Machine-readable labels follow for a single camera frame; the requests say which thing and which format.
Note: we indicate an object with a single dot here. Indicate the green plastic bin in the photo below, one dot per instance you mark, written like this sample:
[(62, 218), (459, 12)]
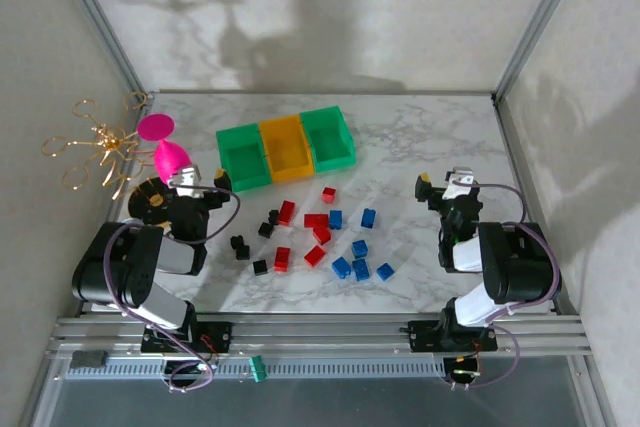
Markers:
[(245, 162), (330, 142)]

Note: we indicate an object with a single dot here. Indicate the aluminium frame post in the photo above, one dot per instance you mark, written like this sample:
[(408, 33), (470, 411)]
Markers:
[(103, 27), (540, 22)]

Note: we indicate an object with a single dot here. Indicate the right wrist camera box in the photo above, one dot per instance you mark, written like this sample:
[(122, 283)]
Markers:
[(459, 186)]

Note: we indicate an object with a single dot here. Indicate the aluminium side rail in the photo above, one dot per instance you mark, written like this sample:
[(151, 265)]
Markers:
[(112, 212), (534, 207)]

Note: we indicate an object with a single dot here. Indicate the grey foam block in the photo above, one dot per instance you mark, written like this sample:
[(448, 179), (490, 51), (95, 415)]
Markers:
[(89, 359)]

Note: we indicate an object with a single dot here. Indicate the yellow plastic bin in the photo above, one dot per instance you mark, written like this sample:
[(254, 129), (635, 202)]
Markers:
[(287, 152)]

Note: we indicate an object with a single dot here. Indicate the aluminium mounting rail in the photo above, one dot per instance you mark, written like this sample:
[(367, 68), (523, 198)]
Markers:
[(325, 337)]

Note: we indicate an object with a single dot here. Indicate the black and gold round base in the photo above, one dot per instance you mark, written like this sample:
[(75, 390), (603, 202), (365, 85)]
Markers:
[(147, 199)]

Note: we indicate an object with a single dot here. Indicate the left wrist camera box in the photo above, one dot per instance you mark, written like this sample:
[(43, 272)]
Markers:
[(186, 181)]

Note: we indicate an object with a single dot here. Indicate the aluminium frame leg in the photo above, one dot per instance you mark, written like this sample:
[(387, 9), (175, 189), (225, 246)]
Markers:
[(592, 397), (37, 397)]

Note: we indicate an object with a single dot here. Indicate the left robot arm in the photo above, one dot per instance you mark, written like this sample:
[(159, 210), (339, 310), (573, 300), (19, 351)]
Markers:
[(120, 267)]

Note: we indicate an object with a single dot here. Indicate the green terminal connector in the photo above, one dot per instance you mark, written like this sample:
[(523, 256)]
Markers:
[(258, 368)]

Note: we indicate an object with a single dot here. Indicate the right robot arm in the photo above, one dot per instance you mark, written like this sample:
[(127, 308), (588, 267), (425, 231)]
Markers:
[(520, 267)]

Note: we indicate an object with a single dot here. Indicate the red lego brick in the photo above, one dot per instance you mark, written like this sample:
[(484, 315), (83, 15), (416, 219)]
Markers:
[(314, 255), (286, 212), (316, 220), (282, 259), (322, 236), (328, 194)]

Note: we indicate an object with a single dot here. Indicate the pink plastic goblet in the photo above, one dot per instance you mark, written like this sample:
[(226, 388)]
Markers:
[(167, 157)]

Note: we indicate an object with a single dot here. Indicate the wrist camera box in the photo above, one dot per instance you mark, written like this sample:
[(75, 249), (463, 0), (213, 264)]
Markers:
[(186, 181), (459, 186)]

